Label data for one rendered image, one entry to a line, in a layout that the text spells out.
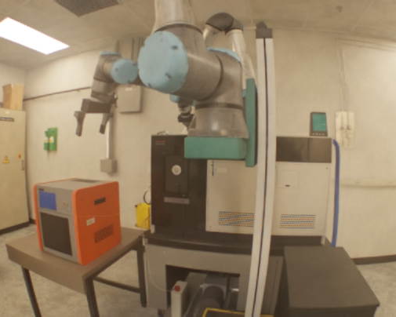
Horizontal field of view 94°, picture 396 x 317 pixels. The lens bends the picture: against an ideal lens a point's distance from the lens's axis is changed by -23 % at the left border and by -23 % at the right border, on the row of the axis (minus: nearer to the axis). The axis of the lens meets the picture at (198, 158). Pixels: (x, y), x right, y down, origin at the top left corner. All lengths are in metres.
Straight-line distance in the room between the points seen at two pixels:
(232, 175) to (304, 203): 0.50
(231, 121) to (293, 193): 0.95
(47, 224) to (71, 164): 2.25
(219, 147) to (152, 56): 0.30
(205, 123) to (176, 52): 0.23
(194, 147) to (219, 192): 0.90
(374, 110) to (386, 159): 0.58
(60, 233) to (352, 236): 2.85
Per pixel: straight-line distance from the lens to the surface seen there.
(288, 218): 1.58
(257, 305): 0.99
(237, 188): 1.53
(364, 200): 3.00
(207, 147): 0.66
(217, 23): 1.50
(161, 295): 1.89
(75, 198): 1.26
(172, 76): 0.56
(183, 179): 1.60
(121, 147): 3.11
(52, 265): 1.45
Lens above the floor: 1.34
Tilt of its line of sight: 2 degrees down
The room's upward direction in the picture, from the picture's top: 1 degrees clockwise
